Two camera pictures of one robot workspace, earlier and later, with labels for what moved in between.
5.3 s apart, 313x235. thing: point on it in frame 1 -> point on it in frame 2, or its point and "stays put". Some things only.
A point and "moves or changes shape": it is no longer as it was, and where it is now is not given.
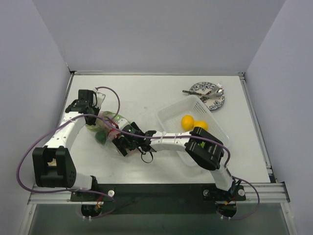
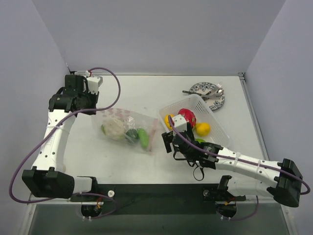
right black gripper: (121, 143) -> (167, 141)
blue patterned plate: (204, 87) stays put
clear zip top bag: (107, 125) moves or changes shape
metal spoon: (219, 92) stays put
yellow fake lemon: (187, 122) -> (167, 121)
